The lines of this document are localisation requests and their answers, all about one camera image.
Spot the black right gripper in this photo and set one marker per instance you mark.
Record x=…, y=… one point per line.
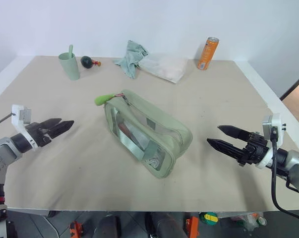
x=254, y=148

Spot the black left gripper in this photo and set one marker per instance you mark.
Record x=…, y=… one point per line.
x=39, y=135

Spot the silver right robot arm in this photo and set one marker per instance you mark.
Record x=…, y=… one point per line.
x=295, y=163

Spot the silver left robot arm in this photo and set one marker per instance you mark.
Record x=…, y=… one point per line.
x=5, y=148

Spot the green transparent toiletry pouch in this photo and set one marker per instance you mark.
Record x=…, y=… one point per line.
x=149, y=134

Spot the beige table cover sheet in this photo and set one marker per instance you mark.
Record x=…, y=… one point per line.
x=65, y=161

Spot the bright green zipper pull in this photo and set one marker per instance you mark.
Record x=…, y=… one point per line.
x=101, y=99

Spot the pale green plastic cup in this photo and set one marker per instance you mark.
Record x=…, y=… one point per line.
x=70, y=68

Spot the dark green avocado toy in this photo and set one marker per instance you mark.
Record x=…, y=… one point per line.
x=86, y=62

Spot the small orange red toy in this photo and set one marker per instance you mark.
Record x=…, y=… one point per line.
x=98, y=63

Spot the pale green plastic spoon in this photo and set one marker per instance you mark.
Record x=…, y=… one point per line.
x=71, y=50

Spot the green roll with yellow label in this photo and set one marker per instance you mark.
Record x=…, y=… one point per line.
x=209, y=218

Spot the clear bag of clutter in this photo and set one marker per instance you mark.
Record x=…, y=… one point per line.
x=248, y=220

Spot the brown door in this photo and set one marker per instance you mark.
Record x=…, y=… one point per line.
x=296, y=90

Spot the orange drink can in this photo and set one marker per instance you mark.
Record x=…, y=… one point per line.
x=206, y=54

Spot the orange black tool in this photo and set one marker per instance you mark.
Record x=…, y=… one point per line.
x=77, y=229
x=192, y=226

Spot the white translucent plastic bag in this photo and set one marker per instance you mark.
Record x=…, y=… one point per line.
x=164, y=67

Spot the crumpled pale green cloth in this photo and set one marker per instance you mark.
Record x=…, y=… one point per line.
x=132, y=58

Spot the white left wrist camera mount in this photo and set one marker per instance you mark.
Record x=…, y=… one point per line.
x=18, y=116

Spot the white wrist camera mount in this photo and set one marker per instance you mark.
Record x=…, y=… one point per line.
x=18, y=116
x=275, y=126

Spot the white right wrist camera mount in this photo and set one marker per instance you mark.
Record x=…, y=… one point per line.
x=275, y=126

